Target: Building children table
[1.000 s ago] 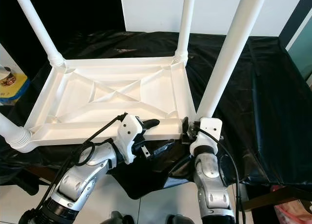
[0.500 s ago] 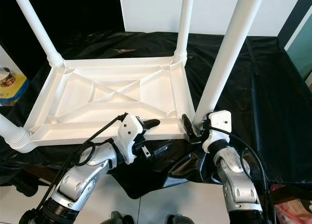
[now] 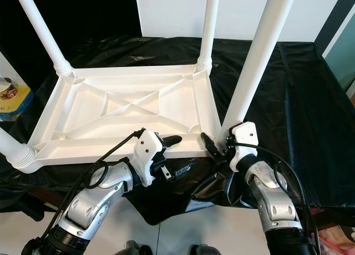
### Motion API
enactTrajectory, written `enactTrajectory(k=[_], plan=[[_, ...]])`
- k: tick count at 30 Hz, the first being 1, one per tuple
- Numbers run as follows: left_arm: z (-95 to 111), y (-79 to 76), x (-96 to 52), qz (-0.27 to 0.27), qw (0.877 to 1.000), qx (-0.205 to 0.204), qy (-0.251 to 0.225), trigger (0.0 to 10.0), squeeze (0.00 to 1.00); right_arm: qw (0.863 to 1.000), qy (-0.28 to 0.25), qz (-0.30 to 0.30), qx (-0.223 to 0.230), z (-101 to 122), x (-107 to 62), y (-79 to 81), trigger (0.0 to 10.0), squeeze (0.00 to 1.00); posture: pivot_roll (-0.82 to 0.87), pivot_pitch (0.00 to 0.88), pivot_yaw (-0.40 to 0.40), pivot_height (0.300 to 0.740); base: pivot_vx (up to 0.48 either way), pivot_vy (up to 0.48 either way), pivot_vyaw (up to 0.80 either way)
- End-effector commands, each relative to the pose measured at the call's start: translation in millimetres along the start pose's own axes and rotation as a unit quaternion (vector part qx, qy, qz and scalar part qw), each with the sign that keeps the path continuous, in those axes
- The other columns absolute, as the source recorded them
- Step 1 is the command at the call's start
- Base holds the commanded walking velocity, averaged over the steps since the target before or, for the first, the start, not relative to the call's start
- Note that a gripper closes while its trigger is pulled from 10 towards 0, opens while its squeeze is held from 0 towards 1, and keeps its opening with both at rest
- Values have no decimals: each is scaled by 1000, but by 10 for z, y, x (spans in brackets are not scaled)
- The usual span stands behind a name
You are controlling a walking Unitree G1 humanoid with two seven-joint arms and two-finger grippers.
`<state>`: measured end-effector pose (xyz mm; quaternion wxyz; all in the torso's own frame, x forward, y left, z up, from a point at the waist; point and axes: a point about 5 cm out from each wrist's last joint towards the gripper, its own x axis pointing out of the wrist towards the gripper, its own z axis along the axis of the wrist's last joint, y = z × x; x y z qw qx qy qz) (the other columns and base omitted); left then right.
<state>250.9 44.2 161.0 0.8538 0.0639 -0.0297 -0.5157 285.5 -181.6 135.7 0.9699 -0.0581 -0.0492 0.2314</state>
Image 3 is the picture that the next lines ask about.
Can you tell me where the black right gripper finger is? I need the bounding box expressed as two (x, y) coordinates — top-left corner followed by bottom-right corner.
(201, 132), (222, 159)

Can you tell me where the white plastic table leg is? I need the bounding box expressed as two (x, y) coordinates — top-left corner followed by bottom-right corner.
(219, 0), (299, 139)
(12, 0), (74, 77)
(195, 0), (221, 73)
(0, 127), (37, 174)

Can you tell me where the grey robot left leg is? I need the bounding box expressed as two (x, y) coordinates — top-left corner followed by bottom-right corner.
(116, 241), (148, 255)

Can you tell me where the grey robot leg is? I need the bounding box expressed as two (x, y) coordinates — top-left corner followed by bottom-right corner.
(116, 241), (148, 255)
(191, 244), (222, 255)

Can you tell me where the grey robot right leg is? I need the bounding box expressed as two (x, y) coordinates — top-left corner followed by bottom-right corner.
(191, 244), (222, 255)

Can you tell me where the black plastic table cover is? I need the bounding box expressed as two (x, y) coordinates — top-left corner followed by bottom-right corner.
(0, 36), (355, 225)

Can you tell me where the brown wooden table beam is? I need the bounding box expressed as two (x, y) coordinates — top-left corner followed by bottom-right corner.
(305, 211), (355, 239)
(28, 188), (67, 211)

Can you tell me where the yellow and blue box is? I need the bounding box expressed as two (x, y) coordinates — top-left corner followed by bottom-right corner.
(0, 83), (34, 121)

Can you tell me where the red patterned bag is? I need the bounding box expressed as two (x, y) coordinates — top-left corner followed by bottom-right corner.
(319, 227), (355, 255)

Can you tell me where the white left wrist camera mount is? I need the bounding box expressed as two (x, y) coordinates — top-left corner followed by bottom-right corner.
(132, 129), (167, 187)

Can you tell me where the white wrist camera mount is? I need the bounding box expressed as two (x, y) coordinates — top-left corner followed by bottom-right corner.
(132, 129), (167, 187)
(227, 122), (258, 172)

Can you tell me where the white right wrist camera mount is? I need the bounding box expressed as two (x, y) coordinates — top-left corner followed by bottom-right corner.
(227, 122), (258, 172)

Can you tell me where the dark grey vertical post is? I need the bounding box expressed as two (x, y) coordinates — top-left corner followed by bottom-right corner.
(313, 0), (355, 50)

